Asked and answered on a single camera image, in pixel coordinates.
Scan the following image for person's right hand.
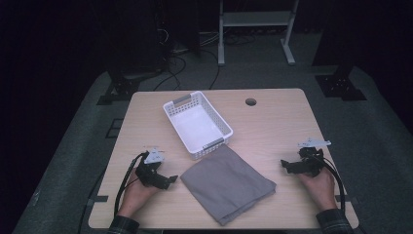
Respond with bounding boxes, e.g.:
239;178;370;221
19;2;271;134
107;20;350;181
296;168;339;213

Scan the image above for grey folded cloth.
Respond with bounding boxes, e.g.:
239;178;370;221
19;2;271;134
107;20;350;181
179;143;278;226

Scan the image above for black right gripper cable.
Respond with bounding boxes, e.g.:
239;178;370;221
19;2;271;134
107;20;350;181
313;155;347;214

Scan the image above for black floor cables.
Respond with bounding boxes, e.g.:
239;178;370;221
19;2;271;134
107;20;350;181
152;28;257;92

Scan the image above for white metal table frame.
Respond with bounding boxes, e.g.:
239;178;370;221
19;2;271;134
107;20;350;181
217;0;300;67

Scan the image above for black metal stand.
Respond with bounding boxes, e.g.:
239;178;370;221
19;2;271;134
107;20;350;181
96;62;165;106
314;62;368;102

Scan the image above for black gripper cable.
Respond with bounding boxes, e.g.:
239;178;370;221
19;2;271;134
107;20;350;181
313;155;347;214
113;151;148;218

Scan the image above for person's left hand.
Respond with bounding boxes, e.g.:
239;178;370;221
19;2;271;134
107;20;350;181
116;168;163;218

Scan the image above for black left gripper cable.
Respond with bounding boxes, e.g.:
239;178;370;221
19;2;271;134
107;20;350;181
113;151;148;218

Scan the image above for white plastic basket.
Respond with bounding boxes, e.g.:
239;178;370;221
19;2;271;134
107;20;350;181
163;90;235;161

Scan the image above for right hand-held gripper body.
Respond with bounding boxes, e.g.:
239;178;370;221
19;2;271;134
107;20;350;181
291;137;332;178

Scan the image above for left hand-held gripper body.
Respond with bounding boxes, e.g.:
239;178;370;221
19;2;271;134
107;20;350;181
134;147;170;190

